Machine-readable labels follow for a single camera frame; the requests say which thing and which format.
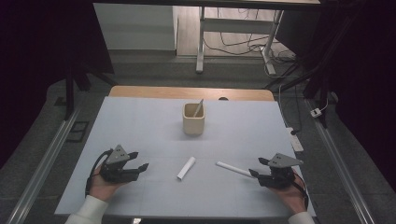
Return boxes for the black floor cables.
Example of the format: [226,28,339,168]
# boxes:
[203,8,297,64]

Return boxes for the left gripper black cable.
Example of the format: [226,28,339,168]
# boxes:
[84,148,114,198]

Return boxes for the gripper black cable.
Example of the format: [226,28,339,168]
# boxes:
[84,148,114,198]
[292,172,310,209]

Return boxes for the dark curtain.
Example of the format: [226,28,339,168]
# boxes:
[275,0,396,190]
[0,0,116,171]

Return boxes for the person's left hand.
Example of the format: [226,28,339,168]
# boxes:
[88,165,126,203]

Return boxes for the black metal stand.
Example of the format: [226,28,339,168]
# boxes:
[63,60,120,121]
[264,52,332,129]

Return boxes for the silver metal pen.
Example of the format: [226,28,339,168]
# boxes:
[192,98,205,119]

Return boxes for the aluminium floor rail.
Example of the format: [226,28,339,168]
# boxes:
[6,105,82,224]
[305,98,378,224]

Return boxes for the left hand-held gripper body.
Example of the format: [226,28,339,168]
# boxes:
[99,144,142,184]

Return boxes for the small white adapter with cable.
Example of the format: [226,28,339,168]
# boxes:
[309,98,331,119]

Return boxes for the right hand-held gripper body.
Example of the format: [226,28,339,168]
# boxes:
[257,152,304,189]

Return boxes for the black floor plate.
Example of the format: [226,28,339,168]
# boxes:
[65,120,91,144]

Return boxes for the thin white pen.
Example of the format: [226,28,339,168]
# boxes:
[215,161,256,179]

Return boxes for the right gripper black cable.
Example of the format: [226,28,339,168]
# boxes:
[292,172,310,209]

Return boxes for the white table mat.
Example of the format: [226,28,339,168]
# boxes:
[54,96,318,219]

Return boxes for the beige square pen holder cup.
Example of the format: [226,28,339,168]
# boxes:
[181,103,206,136]

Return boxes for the white power strip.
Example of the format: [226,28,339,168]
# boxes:
[285,126,304,153]

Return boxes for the thick white marker pen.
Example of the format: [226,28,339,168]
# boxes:
[177,156,197,182]

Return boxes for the white desk frame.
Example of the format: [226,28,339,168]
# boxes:
[195,6,286,76]

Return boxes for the white cabinet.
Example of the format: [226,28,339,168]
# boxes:
[93,3,178,52]

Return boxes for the person's right hand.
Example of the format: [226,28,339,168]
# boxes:
[270,169,308,216]

